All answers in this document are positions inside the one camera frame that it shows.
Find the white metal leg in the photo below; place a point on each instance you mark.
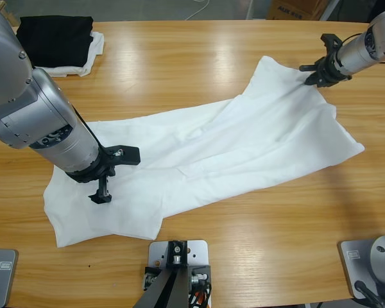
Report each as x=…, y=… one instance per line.
x=328, y=9

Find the black clamp block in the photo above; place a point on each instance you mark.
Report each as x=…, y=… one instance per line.
x=200, y=276
x=152, y=277

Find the dark camera post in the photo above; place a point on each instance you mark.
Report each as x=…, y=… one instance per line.
x=176, y=288

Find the grey metal leg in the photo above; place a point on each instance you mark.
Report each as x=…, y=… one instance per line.
x=249, y=9

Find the white t-shirt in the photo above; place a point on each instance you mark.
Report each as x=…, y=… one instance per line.
x=211, y=150

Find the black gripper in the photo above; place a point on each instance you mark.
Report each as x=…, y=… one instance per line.
x=330, y=70
x=94, y=174

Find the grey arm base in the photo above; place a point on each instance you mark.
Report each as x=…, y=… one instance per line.
x=3, y=279
x=353, y=266

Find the folded black garment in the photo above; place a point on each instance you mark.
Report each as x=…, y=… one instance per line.
x=57, y=41

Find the cardboard box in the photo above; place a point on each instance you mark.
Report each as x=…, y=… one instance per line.
x=295, y=9

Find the folded white garment stack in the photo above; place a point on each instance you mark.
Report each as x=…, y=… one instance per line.
x=90, y=61

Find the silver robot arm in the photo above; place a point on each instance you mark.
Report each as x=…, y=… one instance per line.
x=29, y=102
x=369, y=45

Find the wooden pallet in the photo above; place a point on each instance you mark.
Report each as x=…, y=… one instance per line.
x=6, y=13

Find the white mounting block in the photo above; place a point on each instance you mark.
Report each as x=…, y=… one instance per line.
x=199, y=253

